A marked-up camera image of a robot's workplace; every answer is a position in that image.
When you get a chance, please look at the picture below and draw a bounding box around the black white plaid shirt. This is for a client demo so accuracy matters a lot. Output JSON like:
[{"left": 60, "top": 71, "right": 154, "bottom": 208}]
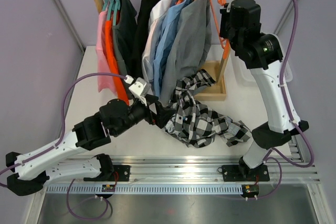
[{"left": 164, "top": 69, "right": 251, "bottom": 148}]

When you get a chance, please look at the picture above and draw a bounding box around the dark grey t-shirt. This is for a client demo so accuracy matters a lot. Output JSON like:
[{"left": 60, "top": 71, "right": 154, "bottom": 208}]
[{"left": 111, "top": 0, "right": 138, "bottom": 99}]

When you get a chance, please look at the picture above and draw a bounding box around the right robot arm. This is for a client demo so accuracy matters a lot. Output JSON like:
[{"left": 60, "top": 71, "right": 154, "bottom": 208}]
[{"left": 220, "top": 0, "right": 309, "bottom": 180}]

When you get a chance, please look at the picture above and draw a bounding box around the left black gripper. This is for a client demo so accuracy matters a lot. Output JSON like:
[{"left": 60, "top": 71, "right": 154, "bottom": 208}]
[{"left": 113, "top": 94, "right": 176, "bottom": 137}]

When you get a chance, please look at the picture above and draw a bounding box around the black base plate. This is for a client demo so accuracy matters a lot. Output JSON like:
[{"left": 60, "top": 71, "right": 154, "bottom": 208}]
[
  {"left": 83, "top": 165, "right": 131, "bottom": 182},
  {"left": 220, "top": 164, "right": 270, "bottom": 182}
]

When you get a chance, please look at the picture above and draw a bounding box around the aluminium rail frame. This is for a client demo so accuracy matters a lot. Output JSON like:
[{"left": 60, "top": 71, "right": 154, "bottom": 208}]
[{"left": 35, "top": 140, "right": 321, "bottom": 185}]

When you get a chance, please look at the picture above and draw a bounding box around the pink shirt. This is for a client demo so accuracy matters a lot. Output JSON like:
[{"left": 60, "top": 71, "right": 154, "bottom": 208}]
[{"left": 96, "top": 10, "right": 117, "bottom": 95}]

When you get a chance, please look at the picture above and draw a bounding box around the orange hanger of plaid shirt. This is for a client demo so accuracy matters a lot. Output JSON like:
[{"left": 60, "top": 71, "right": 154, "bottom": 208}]
[{"left": 205, "top": 0, "right": 233, "bottom": 59}]

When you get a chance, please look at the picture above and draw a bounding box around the white plastic basket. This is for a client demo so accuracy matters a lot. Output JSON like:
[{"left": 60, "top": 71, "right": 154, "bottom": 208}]
[{"left": 232, "top": 56, "right": 293, "bottom": 87}]

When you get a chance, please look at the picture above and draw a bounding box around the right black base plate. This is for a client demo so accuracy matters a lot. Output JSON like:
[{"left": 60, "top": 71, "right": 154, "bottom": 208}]
[{"left": 220, "top": 164, "right": 270, "bottom": 182}]

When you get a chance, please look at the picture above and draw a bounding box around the white slotted cable duct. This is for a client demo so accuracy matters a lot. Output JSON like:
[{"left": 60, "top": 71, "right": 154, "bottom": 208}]
[{"left": 47, "top": 184, "right": 243, "bottom": 195}]

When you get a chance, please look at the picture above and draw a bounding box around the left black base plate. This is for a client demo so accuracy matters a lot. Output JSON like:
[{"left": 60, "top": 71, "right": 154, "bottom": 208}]
[{"left": 83, "top": 165, "right": 131, "bottom": 182}]

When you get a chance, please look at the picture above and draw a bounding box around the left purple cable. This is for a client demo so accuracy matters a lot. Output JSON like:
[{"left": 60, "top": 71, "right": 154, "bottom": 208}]
[{"left": 0, "top": 72, "right": 128, "bottom": 220}]

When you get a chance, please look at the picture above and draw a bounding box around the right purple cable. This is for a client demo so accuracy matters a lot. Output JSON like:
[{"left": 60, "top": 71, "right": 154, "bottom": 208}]
[{"left": 233, "top": 0, "right": 316, "bottom": 167}]

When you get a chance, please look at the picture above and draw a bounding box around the orange shirt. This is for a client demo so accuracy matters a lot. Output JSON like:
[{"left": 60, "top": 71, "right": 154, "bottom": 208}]
[{"left": 104, "top": 20, "right": 129, "bottom": 105}]

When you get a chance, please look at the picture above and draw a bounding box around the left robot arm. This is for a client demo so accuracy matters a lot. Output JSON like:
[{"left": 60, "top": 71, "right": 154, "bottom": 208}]
[{"left": 6, "top": 95, "right": 175, "bottom": 196}]

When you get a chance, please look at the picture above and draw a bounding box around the light blue shirt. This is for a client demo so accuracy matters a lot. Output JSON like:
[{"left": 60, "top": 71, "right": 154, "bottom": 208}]
[{"left": 153, "top": 0, "right": 190, "bottom": 97}]

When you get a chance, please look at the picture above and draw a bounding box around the purple cable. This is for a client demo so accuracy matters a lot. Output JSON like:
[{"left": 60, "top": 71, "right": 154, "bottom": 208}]
[
  {"left": 233, "top": 0, "right": 316, "bottom": 167},
  {"left": 0, "top": 72, "right": 128, "bottom": 220}
]

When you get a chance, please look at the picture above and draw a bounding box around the grey shirt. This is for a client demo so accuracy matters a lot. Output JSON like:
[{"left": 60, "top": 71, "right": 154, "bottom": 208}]
[{"left": 159, "top": 0, "right": 212, "bottom": 106}]

